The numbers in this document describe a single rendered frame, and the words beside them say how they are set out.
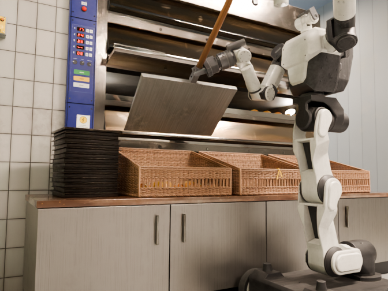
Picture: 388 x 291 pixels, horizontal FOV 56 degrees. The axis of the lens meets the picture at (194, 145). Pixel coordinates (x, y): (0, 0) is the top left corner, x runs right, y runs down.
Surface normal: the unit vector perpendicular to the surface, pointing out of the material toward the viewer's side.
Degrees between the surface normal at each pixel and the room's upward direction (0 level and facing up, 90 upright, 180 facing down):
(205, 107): 140
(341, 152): 90
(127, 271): 90
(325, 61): 101
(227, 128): 70
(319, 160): 90
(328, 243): 90
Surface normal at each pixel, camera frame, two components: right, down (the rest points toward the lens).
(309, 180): -0.88, 0.00
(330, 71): 0.40, 0.12
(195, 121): 0.30, 0.72
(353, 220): 0.49, -0.07
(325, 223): 0.34, 0.34
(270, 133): 0.47, -0.40
